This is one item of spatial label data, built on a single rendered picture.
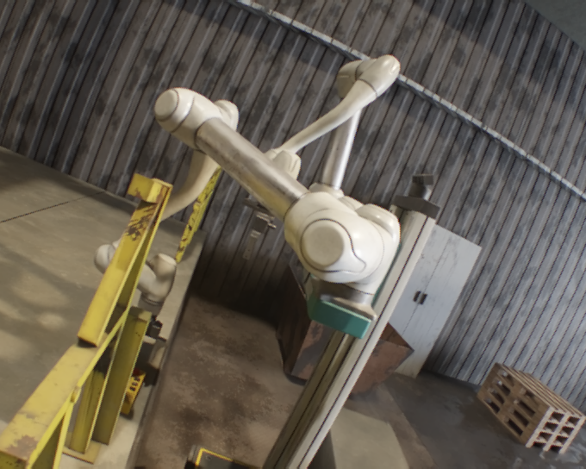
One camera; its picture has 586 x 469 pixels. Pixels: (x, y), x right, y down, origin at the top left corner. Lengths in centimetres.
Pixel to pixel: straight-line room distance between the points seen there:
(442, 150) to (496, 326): 280
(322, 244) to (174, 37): 442
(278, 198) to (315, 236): 17
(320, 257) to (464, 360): 574
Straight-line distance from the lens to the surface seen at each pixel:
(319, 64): 503
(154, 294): 143
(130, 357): 120
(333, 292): 108
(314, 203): 91
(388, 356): 373
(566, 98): 681
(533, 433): 547
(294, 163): 144
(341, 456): 159
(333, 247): 83
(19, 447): 62
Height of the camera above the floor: 167
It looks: 7 degrees down
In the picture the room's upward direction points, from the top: 24 degrees clockwise
